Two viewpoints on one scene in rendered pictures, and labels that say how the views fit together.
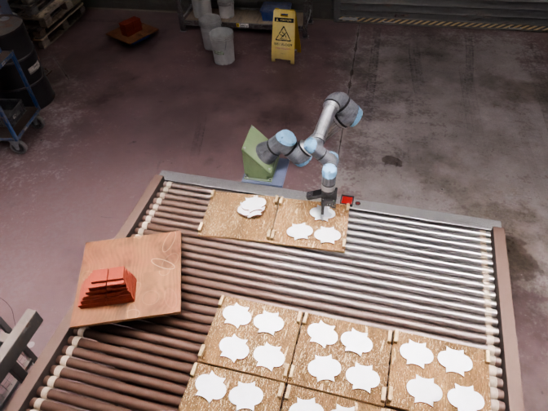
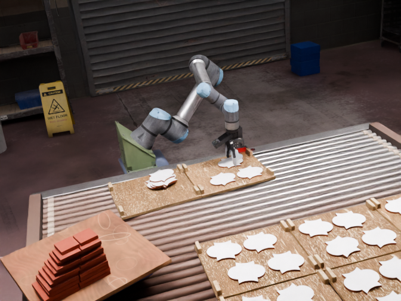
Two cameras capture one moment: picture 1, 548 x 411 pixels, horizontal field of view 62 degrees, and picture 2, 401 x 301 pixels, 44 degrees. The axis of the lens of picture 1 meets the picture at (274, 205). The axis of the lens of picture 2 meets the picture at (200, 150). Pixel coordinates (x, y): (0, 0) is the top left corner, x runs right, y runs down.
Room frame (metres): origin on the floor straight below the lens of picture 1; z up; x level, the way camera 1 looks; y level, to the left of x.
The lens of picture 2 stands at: (-0.29, 1.09, 2.22)
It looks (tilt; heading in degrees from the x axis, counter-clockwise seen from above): 26 degrees down; 330
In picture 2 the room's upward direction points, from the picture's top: 6 degrees counter-clockwise
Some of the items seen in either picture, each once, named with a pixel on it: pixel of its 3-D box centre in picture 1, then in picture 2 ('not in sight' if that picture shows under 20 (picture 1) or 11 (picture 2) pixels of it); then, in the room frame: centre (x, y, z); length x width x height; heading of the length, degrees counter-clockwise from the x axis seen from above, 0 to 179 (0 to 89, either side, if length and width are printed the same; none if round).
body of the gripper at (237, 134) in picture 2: (329, 196); (234, 137); (1.78, -0.30, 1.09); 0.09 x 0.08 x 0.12; 77
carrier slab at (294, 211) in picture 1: (311, 223); (227, 172); (1.73, -0.20, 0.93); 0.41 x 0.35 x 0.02; 77
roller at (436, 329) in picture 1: (290, 300); (260, 226); (1.25, -0.06, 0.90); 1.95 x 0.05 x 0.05; 73
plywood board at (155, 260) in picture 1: (130, 276); (83, 260); (1.36, 0.73, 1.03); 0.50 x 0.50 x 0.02; 5
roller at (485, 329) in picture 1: (293, 292); (256, 220); (1.30, -0.07, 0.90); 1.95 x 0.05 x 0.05; 73
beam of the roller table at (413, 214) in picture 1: (317, 201); (215, 162); (1.94, -0.26, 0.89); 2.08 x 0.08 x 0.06; 73
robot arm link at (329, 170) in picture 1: (329, 174); (231, 110); (1.78, -0.30, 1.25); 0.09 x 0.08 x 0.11; 167
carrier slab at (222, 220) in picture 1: (240, 215); (153, 192); (1.82, 0.20, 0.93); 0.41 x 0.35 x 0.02; 78
